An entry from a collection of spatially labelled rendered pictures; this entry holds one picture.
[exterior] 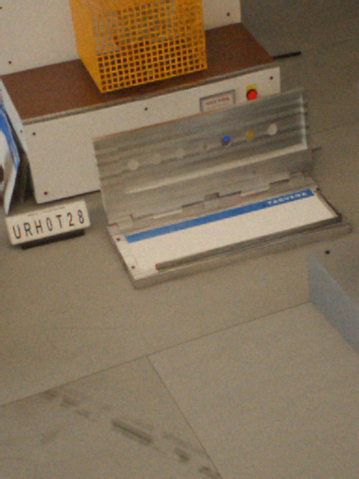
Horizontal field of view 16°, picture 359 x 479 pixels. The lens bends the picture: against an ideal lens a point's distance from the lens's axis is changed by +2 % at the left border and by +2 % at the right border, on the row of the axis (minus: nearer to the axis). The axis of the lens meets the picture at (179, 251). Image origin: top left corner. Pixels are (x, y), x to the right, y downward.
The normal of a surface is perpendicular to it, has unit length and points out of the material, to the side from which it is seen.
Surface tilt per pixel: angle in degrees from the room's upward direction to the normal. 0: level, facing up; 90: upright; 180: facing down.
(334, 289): 90
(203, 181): 79
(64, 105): 0
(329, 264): 3
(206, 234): 0
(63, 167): 90
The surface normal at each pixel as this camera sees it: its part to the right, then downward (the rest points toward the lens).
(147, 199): 0.29, 0.35
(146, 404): -0.09, -0.82
